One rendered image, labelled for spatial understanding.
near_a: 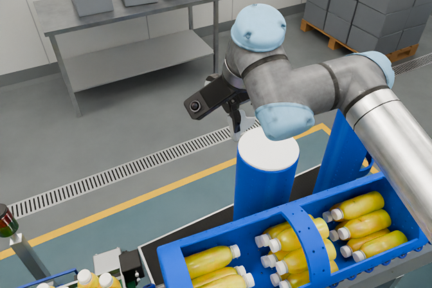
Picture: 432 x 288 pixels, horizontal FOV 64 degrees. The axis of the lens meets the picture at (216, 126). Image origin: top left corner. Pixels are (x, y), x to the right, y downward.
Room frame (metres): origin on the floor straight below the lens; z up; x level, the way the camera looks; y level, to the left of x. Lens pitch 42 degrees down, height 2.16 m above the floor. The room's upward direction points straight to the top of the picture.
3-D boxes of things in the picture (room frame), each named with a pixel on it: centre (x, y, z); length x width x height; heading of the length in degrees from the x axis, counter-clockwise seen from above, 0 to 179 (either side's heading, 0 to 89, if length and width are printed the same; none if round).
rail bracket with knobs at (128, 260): (0.59, 0.30, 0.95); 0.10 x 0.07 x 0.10; 21
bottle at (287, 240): (0.60, -0.27, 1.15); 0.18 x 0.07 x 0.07; 111
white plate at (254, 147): (1.12, -0.24, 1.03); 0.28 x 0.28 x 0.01
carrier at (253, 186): (1.12, -0.24, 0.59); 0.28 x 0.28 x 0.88
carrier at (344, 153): (1.47, -0.82, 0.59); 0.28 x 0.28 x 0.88
